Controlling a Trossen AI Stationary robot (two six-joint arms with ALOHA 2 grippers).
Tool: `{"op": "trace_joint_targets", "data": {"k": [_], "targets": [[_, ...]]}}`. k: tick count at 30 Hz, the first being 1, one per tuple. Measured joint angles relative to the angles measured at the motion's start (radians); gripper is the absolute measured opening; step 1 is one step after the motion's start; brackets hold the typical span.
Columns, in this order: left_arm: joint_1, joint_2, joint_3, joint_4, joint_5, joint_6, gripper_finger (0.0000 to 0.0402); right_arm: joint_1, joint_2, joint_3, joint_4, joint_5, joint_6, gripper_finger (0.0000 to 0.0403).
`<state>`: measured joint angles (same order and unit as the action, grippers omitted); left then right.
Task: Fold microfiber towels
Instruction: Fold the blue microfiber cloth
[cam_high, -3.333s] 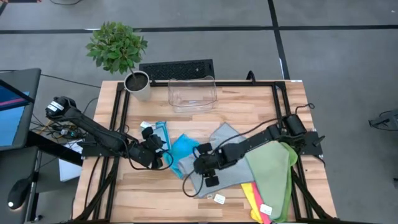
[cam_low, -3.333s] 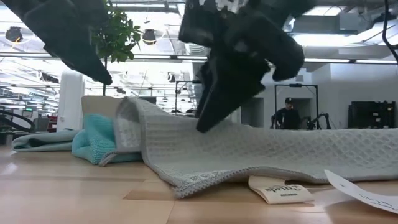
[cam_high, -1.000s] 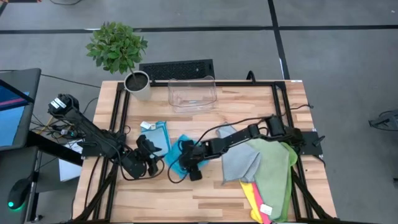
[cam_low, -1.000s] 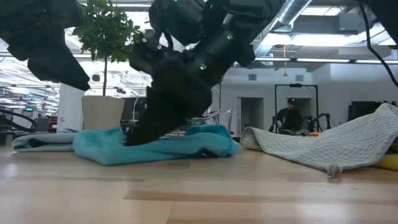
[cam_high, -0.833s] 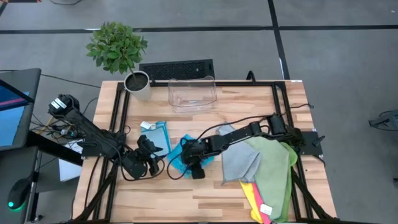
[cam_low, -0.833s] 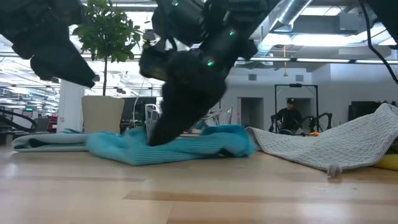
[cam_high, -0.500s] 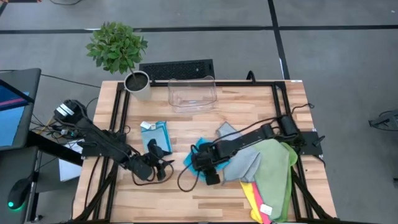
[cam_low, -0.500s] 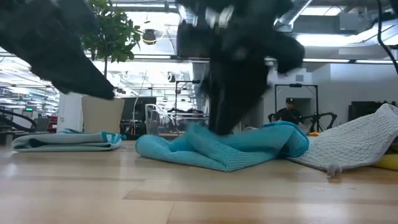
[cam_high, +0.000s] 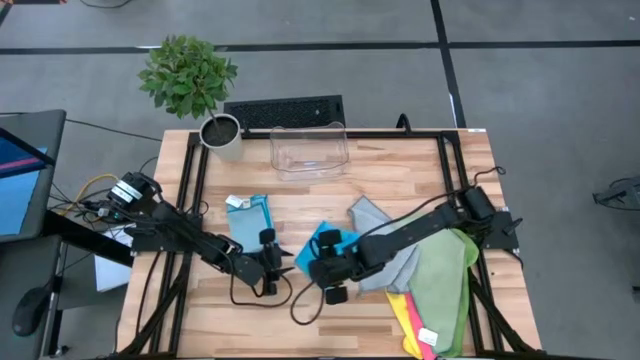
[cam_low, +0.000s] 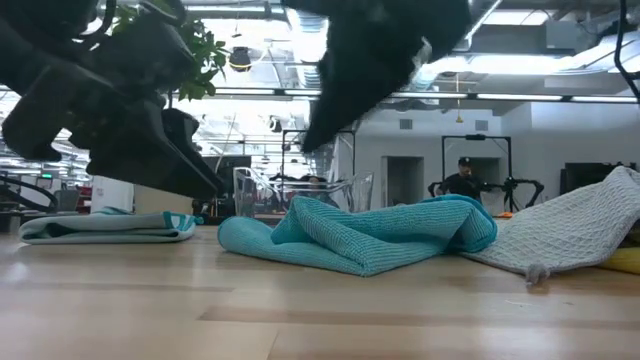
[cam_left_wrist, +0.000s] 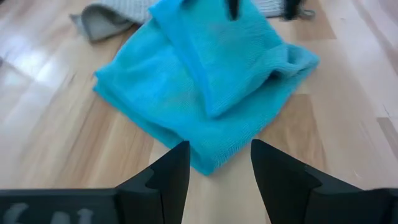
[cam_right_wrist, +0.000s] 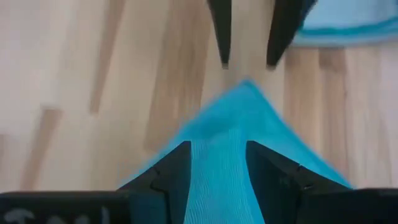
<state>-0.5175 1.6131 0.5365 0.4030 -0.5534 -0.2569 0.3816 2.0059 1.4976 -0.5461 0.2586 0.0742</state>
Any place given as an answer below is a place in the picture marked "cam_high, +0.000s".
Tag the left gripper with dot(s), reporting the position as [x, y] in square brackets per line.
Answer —
[269, 262]

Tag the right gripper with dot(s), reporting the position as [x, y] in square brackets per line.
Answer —
[335, 270]

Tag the bright blue microfiber towel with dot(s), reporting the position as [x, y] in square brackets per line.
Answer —
[302, 257]

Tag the light blue teal-edged towel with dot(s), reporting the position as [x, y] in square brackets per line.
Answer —
[247, 225]

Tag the grey waffle microfiber towel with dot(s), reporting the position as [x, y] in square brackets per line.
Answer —
[367, 215]

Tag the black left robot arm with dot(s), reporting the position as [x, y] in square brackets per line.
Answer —
[190, 235]

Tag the yellow microfiber towel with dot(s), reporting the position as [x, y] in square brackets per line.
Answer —
[400, 312]

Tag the pink microfiber towel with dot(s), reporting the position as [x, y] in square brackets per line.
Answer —
[417, 320]

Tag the sage green microfiber towel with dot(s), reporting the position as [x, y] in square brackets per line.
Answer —
[440, 280]

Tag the clear plastic bin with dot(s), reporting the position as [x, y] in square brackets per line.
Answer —
[310, 160]

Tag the black mesh computer case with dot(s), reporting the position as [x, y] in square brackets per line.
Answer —
[285, 112]

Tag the white paper sheet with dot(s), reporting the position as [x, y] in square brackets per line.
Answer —
[110, 275]

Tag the green plant in white pot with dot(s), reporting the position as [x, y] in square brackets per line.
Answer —
[185, 75]

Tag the black computer mouse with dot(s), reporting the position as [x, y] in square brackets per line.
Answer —
[30, 310]

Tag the black side desk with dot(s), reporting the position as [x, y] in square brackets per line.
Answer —
[15, 265]

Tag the dark monitor with blue screen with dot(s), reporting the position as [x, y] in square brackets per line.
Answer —
[20, 200]

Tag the grey metal stand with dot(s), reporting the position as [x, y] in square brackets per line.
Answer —
[625, 192]

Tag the black aluminium table frame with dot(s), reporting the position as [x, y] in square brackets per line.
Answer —
[380, 135]

